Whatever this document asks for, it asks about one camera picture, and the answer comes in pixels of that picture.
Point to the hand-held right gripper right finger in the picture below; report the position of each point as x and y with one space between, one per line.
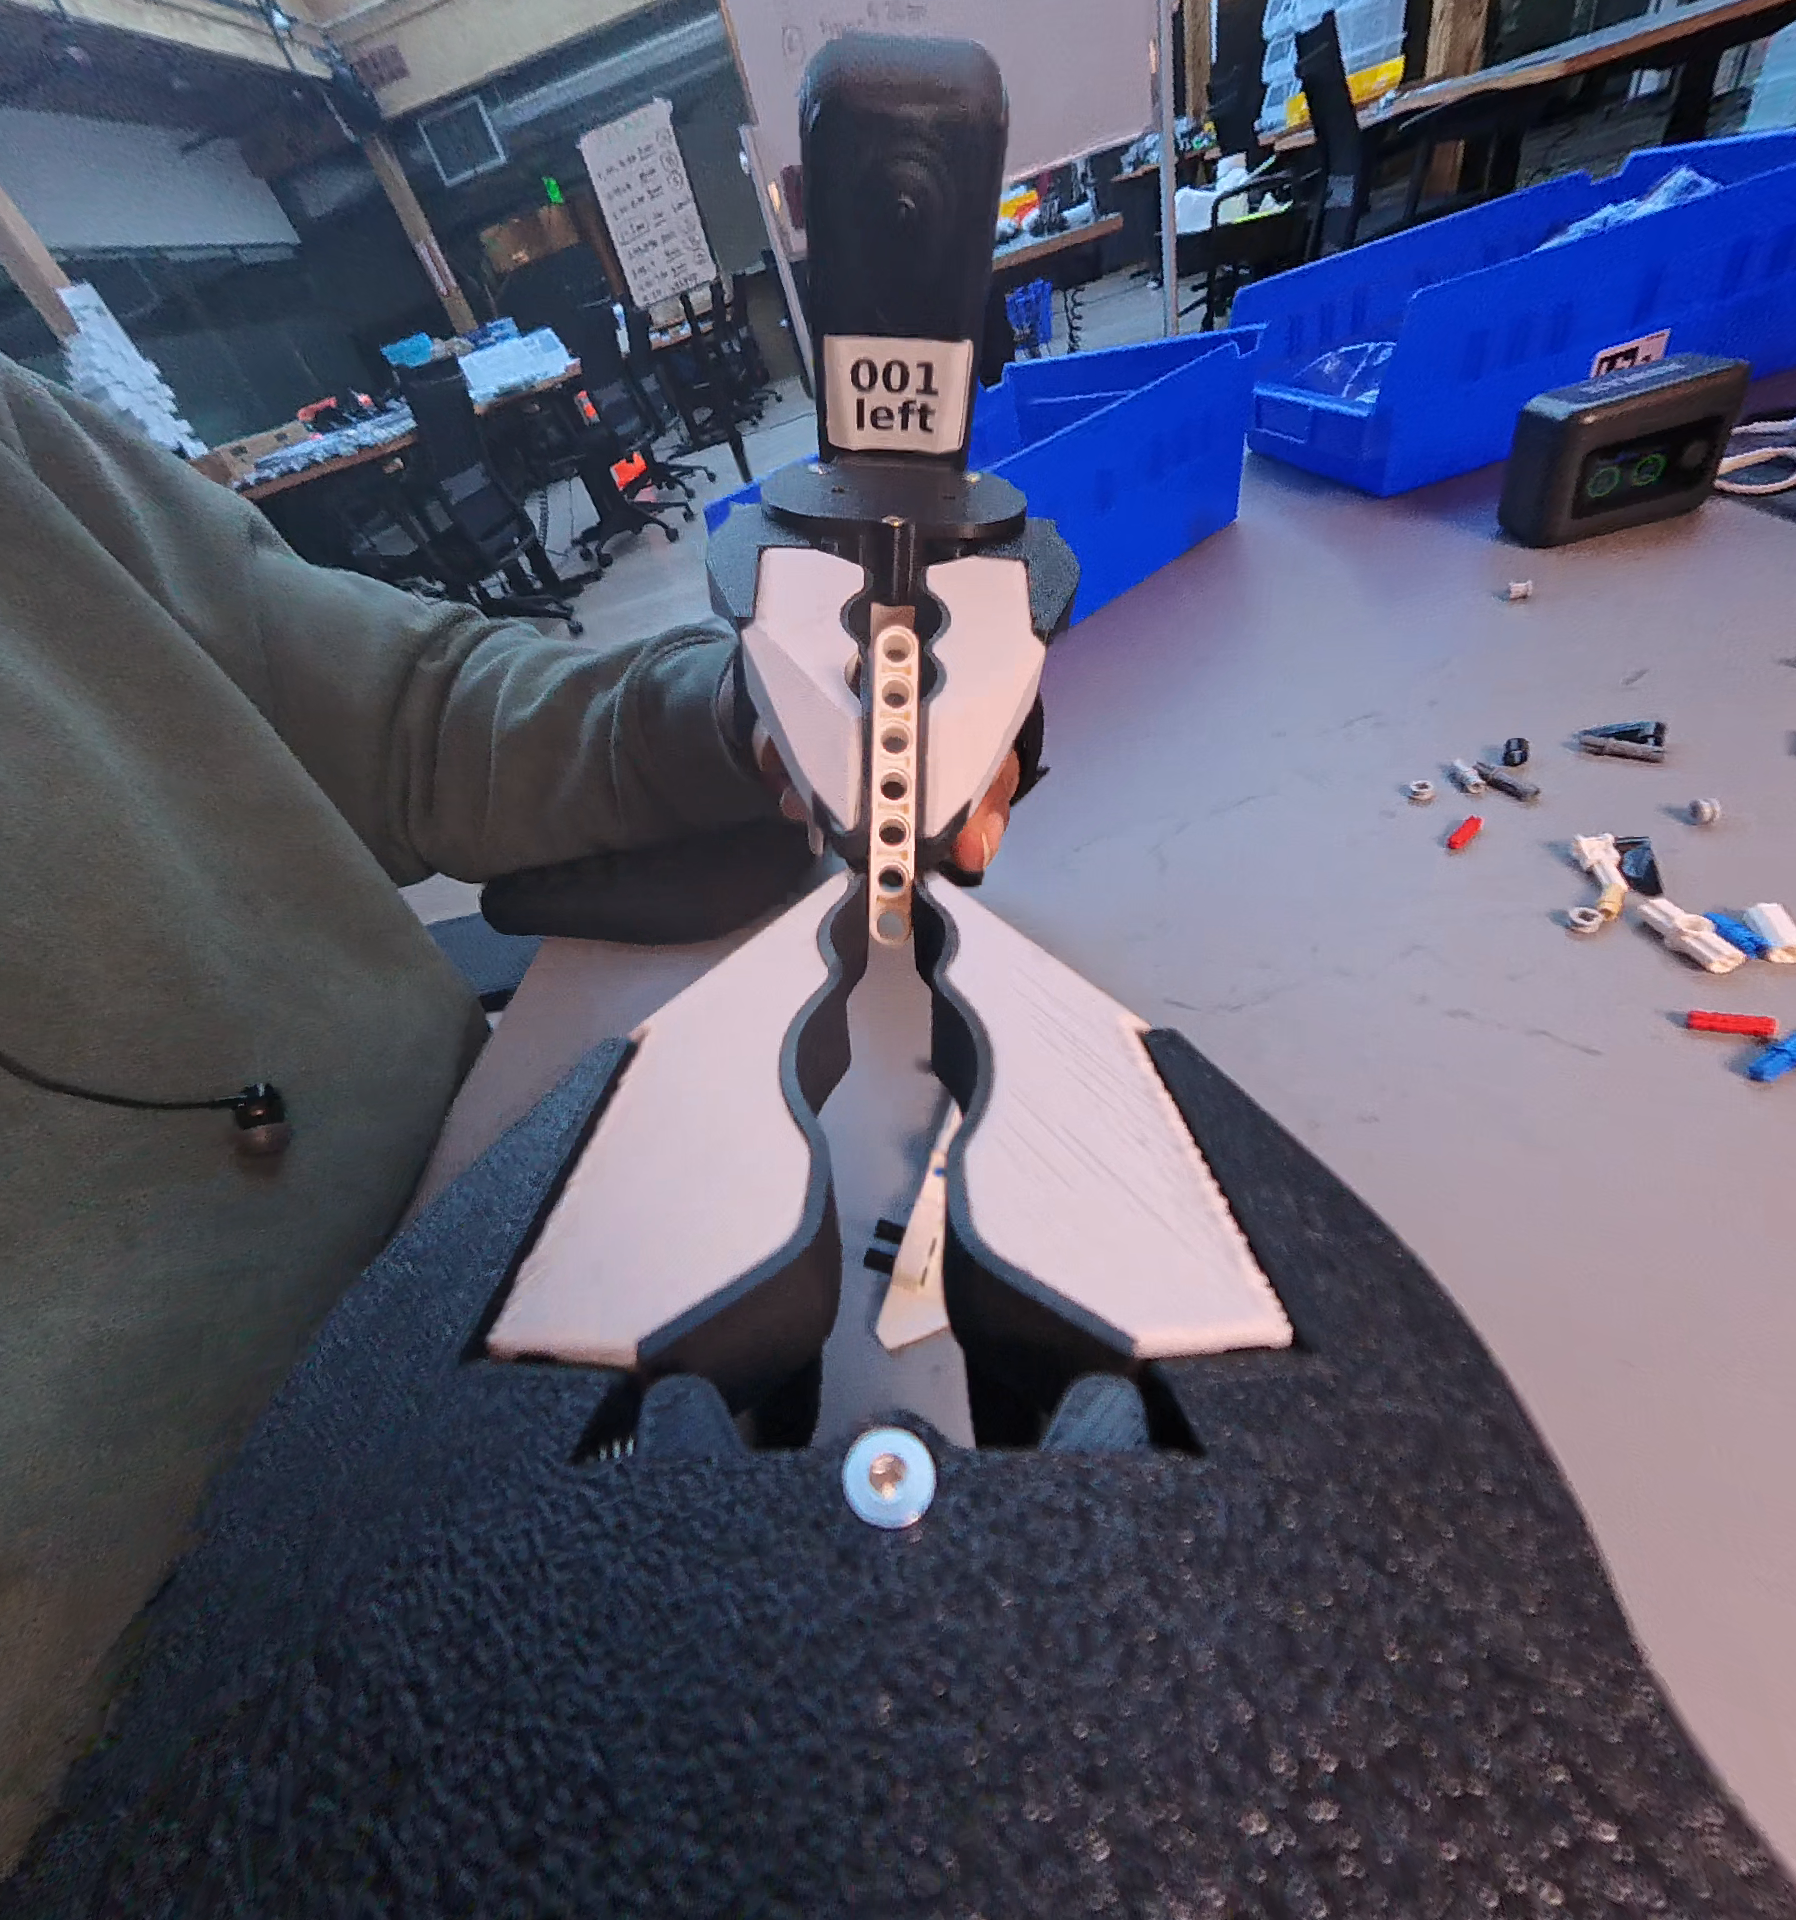
1109 1170

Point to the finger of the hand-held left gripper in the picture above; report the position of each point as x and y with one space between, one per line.
810 675
974 675

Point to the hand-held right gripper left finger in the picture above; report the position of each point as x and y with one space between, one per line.
675 1187

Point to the white beam with red label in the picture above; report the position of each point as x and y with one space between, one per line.
891 782

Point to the white spotted toy brick assembly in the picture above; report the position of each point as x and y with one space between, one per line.
917 1262

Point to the person's left forearm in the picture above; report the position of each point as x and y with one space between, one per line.
511 736

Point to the grey desk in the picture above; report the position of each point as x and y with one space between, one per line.
1349 1141

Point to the wooden background desk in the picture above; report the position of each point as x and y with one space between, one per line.
1620 55

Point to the person's left hand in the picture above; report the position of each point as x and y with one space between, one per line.
991 816

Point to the white sign on pole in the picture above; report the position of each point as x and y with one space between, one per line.
654 196

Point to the blue plastic bin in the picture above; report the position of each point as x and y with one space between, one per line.
1499 331
1139 466

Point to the black earbud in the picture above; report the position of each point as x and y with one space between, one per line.
256 1127

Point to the person's green sweatshirt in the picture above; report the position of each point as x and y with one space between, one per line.
149 899

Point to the scattered small building pieces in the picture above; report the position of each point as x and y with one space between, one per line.
1696 938

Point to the black box device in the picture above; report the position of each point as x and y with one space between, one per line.
1620 450

